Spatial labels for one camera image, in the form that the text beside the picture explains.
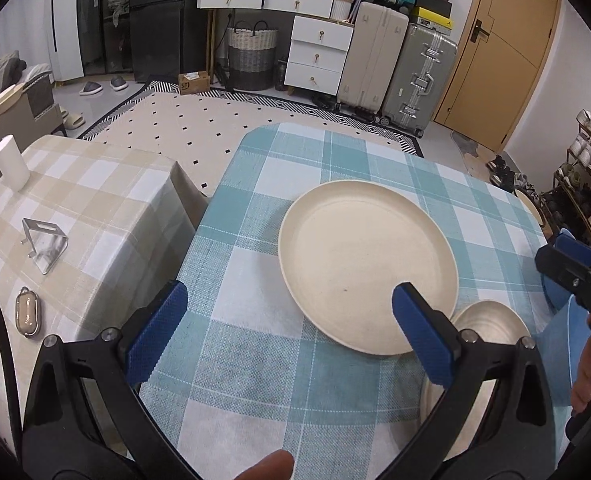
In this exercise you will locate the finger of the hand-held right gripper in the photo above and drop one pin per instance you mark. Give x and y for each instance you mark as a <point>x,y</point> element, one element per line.
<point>575,250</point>
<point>563,266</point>

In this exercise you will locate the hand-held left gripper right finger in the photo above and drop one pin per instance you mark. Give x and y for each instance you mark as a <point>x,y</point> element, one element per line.
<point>420,335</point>

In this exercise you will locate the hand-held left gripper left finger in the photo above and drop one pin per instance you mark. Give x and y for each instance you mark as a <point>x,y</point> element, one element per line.
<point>158,332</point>

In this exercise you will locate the large cream plate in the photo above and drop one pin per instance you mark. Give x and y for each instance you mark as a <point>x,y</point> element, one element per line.
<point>360,260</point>

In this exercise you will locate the person's right hand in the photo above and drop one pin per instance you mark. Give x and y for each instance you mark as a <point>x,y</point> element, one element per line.
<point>584,380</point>

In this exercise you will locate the person's left hand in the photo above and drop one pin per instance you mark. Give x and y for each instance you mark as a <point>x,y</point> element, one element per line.
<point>270,466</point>

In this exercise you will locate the small cream plate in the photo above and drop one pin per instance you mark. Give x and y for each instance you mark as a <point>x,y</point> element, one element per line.
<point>493,322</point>

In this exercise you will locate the wooden shoe rack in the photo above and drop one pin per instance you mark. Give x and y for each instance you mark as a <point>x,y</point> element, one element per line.
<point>588,170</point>

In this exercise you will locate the dark shoes on floor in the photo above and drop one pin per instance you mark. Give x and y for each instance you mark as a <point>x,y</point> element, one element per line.
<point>505,172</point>

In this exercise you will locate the metal phone stand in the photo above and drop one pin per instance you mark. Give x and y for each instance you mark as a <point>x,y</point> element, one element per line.
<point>45,247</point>

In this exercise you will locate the beige plaid tablecloth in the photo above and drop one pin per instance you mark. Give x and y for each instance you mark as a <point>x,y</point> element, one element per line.
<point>100,200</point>

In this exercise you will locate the grey floor mat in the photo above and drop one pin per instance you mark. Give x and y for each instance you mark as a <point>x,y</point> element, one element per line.
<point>465,144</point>

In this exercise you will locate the wooden door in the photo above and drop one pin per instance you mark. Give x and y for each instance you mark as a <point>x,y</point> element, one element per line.
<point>505,60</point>

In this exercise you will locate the patterned beige rug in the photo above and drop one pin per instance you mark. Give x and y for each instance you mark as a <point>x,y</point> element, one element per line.
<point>175,120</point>

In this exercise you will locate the white cylinder cup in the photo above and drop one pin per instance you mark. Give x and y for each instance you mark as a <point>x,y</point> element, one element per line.
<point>10,162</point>

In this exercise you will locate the beige slipper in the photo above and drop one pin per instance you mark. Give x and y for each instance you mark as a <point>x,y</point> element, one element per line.
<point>71,120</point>

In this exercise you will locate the silver suitcase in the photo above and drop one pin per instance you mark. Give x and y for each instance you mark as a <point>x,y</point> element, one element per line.
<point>415,80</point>

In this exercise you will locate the grey slipper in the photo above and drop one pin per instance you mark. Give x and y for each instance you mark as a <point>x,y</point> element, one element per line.
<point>90,89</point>
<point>119,83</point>

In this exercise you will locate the cardboard box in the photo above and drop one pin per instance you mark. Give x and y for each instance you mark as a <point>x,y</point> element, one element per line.
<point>194,82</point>

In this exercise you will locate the grey sofa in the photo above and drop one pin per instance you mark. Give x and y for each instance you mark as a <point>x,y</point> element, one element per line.
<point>20,100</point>

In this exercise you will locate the yellow black shoe box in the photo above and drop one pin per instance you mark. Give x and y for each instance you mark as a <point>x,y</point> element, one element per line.
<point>433,19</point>

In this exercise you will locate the beige suitcase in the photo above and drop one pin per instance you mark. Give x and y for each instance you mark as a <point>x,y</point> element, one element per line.
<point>370,60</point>

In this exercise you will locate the woven laundry basket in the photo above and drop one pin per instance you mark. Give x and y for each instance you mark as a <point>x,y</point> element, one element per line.
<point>252,55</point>

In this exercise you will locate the white drawer cabinet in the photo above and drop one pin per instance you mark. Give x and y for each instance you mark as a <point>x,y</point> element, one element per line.
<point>318,55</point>

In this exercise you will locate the black refrigerator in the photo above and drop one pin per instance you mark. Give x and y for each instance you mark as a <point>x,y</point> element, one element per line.
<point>168,20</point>

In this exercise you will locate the dark glass cabinet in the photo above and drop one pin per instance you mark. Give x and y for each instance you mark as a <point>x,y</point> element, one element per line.
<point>105,15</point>

